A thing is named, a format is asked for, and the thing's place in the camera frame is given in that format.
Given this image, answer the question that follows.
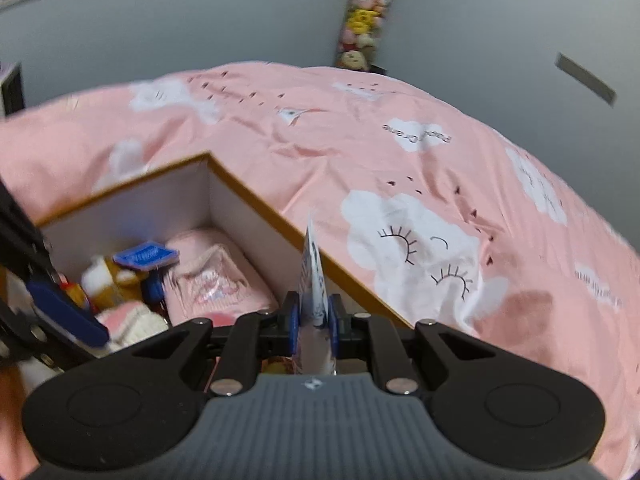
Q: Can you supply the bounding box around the brown bear toy with tag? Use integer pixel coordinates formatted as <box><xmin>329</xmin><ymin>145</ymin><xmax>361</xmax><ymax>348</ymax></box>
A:
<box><xmin>60</xmin><ymin>241</ymin><xmax>182</xmax><ymax>311</ymax></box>

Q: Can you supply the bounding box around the yellow cardboard box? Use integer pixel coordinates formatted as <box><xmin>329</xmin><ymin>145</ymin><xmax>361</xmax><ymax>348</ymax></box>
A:
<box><xmin>0</xmin><ymin>152</ymin><xmax>418</xmax><ymax>361</ymax></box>

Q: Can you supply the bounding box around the black framed panel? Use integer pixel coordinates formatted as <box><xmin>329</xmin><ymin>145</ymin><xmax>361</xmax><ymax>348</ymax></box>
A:
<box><xmin>0</xmin><ymin>62</ymin><xmax>26</xmax><ymax>117</ymax></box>

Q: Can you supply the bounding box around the pink cloud printed blanket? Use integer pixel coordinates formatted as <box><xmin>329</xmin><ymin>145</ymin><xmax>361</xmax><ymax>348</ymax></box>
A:
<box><xmin>0</xmin><ymin>60</ymin><xmax>640</xmax><ymax>480</ymax></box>

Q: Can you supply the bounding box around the hanging column of plush toys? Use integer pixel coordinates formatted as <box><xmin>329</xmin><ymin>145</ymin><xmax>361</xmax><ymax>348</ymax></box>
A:
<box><xmin>335</xmin><ymin>0</ymin><xmax>397</xmax><ymax>74</ymax></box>

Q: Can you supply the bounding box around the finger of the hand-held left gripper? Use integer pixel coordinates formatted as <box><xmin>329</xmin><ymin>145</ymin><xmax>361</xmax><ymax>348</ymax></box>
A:
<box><xmin>0</xmin><ymin>179</ymin><xmax>109</xmax><ymax>349</ymax></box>
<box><xmin>0</xmin><ymin>304</ymin><xmax>97</xmax><ymax>372</ymax></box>

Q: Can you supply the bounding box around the pink fabric pouch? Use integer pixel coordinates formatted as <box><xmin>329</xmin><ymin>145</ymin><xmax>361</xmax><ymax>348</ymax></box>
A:
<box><xmin>162</xmin><ymin>227</ymin><xmax>280</xmax><ymax>328</ymax></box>

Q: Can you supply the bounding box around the colourful picture card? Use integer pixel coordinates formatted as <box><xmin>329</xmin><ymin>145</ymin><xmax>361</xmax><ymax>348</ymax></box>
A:
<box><xmin>297</xmin><ymin>207</ymin><xmax>336</xmax><ymax>376</ymax></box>

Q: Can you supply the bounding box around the grey wall strip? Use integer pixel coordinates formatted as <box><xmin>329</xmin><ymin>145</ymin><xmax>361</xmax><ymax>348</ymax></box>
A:
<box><xmin>555</xmin><ymin>52</ymin><xmax>617</xmax><ymax>107</ymax></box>

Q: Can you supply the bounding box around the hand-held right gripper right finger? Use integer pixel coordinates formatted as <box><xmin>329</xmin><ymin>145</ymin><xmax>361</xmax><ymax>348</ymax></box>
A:
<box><xmin>327</xmin><ymin>295</ymin><xmax>499</xmax><ymax>396</ymax></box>

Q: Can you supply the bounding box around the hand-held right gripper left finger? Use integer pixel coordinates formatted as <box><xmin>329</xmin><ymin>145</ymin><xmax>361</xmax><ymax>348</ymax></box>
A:
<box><xmin>131</xmin><ymin>290</ymin><xmax>303</xmax><ymax>395</ymax></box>

